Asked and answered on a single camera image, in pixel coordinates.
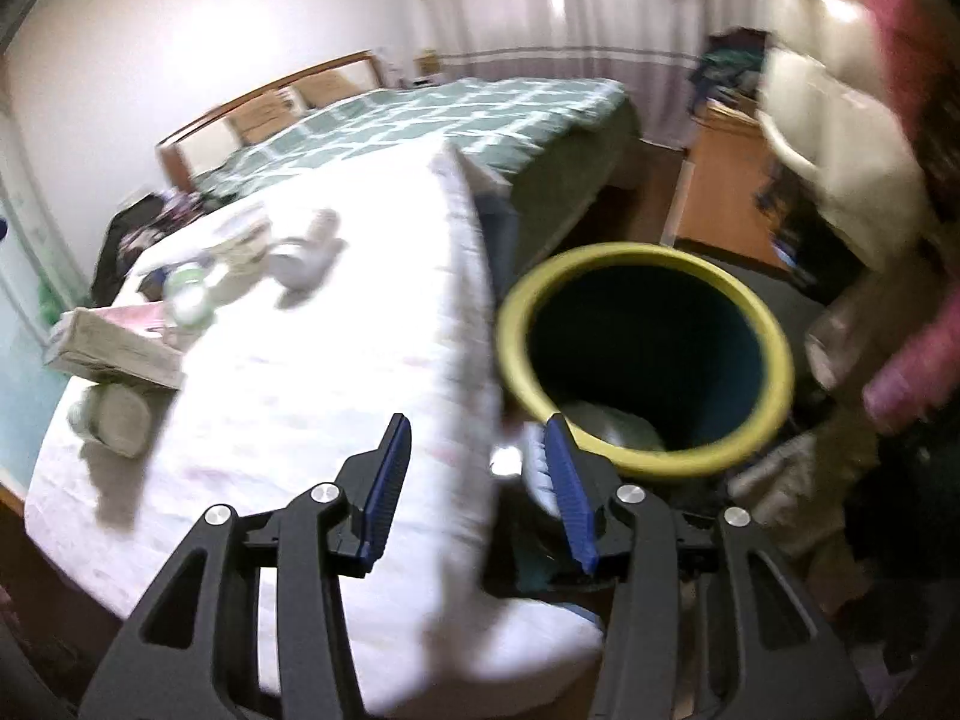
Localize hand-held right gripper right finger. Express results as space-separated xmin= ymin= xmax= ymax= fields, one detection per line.
xmin=544 ymin=412 xmax=875 ymax=720

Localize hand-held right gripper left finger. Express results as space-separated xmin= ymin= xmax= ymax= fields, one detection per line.
xmin=79 ymin=412 xmax=413 ymax=720

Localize yellow rimmed dark bin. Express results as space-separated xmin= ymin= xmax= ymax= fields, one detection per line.
xmin=495 ymin=242 xmax=794 ymax=482

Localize white ribbed plastic piece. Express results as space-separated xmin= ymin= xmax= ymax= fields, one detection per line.
xmin=491 ymin=420 xmax=560 ymax=515

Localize white dotted tablecloth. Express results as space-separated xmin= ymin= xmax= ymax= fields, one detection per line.
xmin=22 ymin=142 xmax=608 ymax=717

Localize grey plastic bottle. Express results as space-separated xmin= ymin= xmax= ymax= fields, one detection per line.
xmin=266 ymin=210 xmax=346 ymax=293

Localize dark blue table base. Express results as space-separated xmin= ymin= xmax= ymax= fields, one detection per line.
xmin=476 ymin=191 xmax=522 ymax=301

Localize clear bottle green cap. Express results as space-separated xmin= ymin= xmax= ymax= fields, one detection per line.
xmin=161 ymin=262 xmax=218 ymax=331

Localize white cylindrical jar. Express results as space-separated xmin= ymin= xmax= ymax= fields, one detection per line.
xmin=67 ymin=382 xmax=155 ymax=458

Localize flat cardboard box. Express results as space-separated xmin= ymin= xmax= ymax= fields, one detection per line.
xmin=41 ymin=304 xmax=188 ymax=391

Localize low wooden cabinet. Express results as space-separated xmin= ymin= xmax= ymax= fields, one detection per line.
xmin=664 ymin=101 xmax=796 ymax=271

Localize dark hanging clothes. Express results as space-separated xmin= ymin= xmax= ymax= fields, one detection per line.
xmin=754 ymin=157 xmax=863 ymax=293

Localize dark floral clothes pile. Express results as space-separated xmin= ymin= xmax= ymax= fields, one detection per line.
xmin=90 ymin=191 xmax=203 ymax=301

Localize green checked quilt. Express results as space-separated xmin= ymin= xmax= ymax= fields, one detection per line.
xmin=191 ymin=77 xmax=646 ymax=271

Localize pink garment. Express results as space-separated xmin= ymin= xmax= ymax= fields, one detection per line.
xmin=862 ymin=0 xmax=960 ymax=436

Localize brown pillow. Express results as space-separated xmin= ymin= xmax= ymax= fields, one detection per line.
xmin=229 ymin=94 xmax=293 ymax=143
xmin=296 ymin=75 xmax=361 ymax=110

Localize wooden bed headboard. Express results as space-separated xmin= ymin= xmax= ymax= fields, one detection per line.
xmin=156 ymin=51 xmax=383 ymax=192

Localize white down jacket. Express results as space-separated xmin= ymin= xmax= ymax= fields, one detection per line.
xmin=754 ymin=0 xmax=938 ymax=271

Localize pile of dark clothes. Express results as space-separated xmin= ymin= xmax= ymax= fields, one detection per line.
xmin=690 ymin=28 xmax=773 ymax=117

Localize pale pink curtain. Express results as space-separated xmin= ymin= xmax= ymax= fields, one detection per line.
xmin=416 ymin=0 xmax=758 ymax=151

